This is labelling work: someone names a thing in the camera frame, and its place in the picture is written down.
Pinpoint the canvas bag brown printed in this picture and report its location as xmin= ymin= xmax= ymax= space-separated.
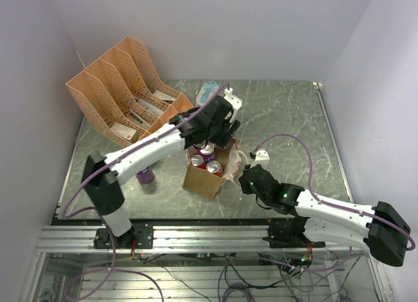
xmin=183 ymin=139 xmax=246 ymax=198

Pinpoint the purple soda can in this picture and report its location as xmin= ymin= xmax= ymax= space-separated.
xmin=136 ymin=166 xmax=155 ymax=184
xmin=198 ymin=142 xmax=215 ymax=163

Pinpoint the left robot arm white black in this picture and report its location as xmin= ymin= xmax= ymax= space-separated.
xmin=81 ymin=93 xmax=242 ymax=248

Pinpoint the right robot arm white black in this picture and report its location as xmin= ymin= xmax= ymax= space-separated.
xmin=239 ymin=165 xmax=411 ymax=267

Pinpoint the blue white blister pack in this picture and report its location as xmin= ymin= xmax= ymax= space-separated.
xmin=196 ymin=81 xmax=219 ymax=106

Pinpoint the red soda can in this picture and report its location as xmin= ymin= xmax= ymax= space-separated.
xmin=206 ymin=160 xmax=223 ymax=177
xmin=190 ymin=154 xmax=206 ymax=170

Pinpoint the white box in organizer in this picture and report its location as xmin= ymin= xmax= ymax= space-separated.
xmin=153 ymin=90 xmax=176 ymax=103

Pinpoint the white red box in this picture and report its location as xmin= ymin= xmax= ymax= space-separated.
xmin=110 ymin=122 xmax=138 ymax=143

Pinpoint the orange plastic file organizer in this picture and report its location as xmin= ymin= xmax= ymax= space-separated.
xmin=66 ymin=37 xmax=193 ymax=147

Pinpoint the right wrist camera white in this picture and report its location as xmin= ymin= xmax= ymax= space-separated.
xmin=249 ymin=148 xmax=270 ymax=169

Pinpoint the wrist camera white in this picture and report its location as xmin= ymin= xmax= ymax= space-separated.
xmin=223 ymin=88 xmax=243 ymax=114
xmin=249 ymin=148 xmax=270 ymax=169

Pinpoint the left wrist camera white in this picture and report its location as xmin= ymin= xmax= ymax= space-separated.
xmin=223 ymin=88 xmax=243 ymax=114

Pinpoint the aluminium mounting rail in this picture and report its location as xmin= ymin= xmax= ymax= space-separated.
xmin=35 ymin=223 xmax=379 ymax=254

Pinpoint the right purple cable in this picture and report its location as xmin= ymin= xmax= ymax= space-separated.
xmin=249 ymin=133 xmax=417 ymax=273

